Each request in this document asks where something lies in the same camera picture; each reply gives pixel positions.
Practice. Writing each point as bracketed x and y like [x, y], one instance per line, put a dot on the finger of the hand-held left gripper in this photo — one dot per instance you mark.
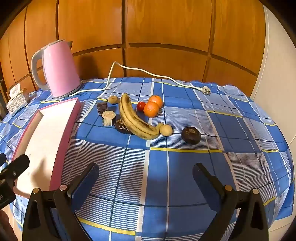
[16, 165]

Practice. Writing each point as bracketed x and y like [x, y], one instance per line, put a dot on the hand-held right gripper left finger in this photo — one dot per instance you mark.
[85, 185]

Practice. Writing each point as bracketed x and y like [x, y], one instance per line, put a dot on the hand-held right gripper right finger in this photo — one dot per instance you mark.
[204, 185]

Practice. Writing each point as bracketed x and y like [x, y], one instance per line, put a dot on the pink box with white inside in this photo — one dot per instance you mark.
[46, 139]

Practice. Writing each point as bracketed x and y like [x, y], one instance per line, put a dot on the dark purple round fruit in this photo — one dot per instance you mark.
[190, 136]

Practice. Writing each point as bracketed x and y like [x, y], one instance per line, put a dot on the small brown round fruit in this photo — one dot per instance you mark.
[113, 100]
[166, 130]

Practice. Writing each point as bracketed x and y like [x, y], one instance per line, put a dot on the dark round snack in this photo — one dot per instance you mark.
[121, 127]

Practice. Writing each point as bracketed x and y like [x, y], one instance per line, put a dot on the brown-capped toy mushroom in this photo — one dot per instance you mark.
[108, 115]

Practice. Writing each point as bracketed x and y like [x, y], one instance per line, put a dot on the dark chocolate piece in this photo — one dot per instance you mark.
[101, 107]

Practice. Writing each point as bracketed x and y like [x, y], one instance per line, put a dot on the spotted yellow banana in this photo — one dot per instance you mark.
[129, 118]

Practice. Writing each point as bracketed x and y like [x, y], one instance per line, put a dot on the red cherry tomato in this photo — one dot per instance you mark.
[140, 106]

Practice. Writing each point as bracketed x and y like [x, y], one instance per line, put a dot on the orange with long stem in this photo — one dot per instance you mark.
[156, 100]

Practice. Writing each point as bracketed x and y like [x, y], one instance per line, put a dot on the blue plaid tablecloth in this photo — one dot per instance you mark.
[185, 162]

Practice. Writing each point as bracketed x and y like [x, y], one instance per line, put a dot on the silver ornate tissue box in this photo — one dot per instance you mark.
[17, 103]

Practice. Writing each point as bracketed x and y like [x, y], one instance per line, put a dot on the white tissue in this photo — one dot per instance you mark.
[16, 89]

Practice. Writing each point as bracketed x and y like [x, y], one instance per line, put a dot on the pink electric kettle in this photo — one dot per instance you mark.
[60, 69]

